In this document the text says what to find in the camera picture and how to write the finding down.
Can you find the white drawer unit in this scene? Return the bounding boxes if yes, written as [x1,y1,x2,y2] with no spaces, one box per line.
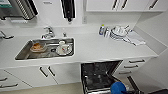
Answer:
[0,68,33,93]
[114,56,150,76]

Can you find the black wall dispenser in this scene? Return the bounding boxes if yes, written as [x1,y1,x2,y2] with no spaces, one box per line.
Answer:
[60,0,77,24]

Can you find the steel kitchen sink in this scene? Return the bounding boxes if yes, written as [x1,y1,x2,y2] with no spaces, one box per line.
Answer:
[14,36,76,62]

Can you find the blue bowl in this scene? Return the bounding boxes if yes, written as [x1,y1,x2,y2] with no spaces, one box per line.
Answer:
[110,81,128,94]

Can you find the orange dish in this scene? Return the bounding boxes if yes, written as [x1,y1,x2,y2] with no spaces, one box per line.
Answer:
[31,42,48,53]

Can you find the stack of white plates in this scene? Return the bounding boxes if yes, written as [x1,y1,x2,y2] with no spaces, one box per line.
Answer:
[109,25,130,41]

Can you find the chrome faucet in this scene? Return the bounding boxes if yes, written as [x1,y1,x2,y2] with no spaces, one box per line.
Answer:
[41,26,56,40]

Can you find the white cup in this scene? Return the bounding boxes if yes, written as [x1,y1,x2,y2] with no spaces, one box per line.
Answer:
[56,40,73,56]

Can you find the white wall outlet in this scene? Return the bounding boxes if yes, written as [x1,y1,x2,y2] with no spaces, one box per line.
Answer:
[81,16,88,25]

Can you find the steel dishwasher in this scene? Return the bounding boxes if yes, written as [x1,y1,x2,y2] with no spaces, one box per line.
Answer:
[80,60,135,94]

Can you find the white lower cabinet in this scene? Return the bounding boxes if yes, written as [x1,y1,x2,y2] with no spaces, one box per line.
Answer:
[4,62,83,89]

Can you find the white upper cabinet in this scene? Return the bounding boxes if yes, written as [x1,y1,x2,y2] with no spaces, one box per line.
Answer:
[85,0,168,14]

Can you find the small sink knob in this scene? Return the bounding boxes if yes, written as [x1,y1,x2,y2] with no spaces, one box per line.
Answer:
[62,31,67,38]

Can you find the small clear bottle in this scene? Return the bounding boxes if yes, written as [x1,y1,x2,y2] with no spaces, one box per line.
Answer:
[98,23,106,37]

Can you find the white cabinet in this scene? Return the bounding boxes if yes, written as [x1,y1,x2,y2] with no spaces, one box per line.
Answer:
[4,62,83,89]
[85,0,168,14]

